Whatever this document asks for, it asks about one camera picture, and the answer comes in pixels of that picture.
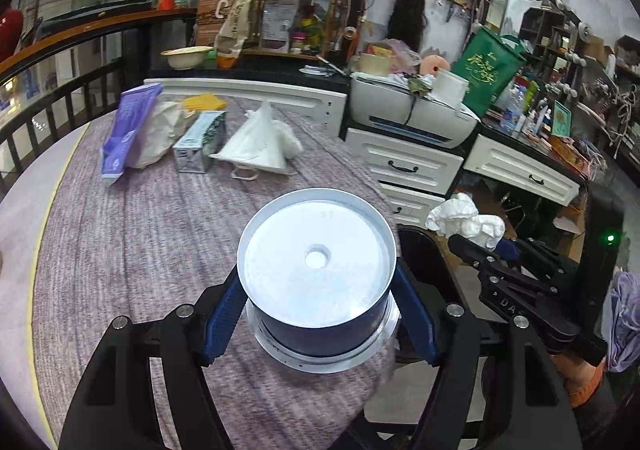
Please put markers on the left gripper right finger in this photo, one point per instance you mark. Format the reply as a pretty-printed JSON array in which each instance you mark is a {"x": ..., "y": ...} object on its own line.
[{"x": 495, "y": 382}]

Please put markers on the cardboard box on floor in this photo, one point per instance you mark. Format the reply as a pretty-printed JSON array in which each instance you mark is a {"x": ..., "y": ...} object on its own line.
[{"x": 568, "y": 230}]

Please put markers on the yellow mesh net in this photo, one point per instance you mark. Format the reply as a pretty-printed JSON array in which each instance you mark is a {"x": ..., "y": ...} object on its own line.
[{"x": 204, "y": 103}]

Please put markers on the white printer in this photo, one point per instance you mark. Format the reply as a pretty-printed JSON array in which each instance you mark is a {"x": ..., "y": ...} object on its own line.
[{"x": 386, "y": 104}]

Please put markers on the black trash bin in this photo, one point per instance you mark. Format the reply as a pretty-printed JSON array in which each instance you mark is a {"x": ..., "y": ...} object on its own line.
[{"x": 425, "y": 279}]

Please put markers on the cream bowl on counter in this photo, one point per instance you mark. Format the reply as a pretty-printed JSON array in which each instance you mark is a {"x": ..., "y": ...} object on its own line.
[{"x": 186, "y": 58}]

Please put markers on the white plastic bag on chair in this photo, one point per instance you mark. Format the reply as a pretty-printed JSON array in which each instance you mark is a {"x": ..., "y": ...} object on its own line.
[{"x": 290, "y": 145}]

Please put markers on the white desk drawer right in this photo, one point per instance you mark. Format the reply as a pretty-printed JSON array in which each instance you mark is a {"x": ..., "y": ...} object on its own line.
[{"x": 497, "y": 161}]

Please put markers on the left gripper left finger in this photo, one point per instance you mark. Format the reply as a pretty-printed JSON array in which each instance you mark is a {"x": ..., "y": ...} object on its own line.
[{"x": 141, "y": 371}]

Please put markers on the purple striped tablecloth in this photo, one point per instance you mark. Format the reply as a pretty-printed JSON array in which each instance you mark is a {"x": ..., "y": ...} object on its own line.
[{"x": 154, "y": 240}]

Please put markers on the red ceramic vase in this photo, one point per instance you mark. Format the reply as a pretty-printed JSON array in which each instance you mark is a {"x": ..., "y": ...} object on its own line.
[{"x": 11, "y": 25}]

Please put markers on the blue paper cup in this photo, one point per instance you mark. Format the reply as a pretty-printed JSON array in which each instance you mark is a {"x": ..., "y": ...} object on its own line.
[{"x": 316, "y": 266}]

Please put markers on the green tote bag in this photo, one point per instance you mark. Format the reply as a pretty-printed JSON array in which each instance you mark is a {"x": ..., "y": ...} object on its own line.
[{"x": 488, "y": 63}]

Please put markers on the person right hand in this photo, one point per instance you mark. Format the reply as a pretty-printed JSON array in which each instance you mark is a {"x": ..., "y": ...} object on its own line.
[{"x": 581, "y": 378}]

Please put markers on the white paper roll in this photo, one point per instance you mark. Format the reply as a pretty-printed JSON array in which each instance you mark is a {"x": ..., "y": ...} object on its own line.
[{"x": 449, "y": 88}]

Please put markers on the green white tissue box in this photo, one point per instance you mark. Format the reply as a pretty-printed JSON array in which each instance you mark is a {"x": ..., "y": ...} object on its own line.
[{"x": 193, "y": 151}]

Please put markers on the white drawer cabinet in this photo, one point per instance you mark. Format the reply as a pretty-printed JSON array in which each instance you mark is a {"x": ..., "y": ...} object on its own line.
[{"x": 413, "y": 178}]

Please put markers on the white face mask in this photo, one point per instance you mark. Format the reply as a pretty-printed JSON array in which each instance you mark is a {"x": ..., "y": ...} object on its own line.
[{"x": 254, "y": 148}]

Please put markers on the purple plastic pouch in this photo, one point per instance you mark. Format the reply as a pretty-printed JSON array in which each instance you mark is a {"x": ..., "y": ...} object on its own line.
[{"x": 134, "y": 107}]

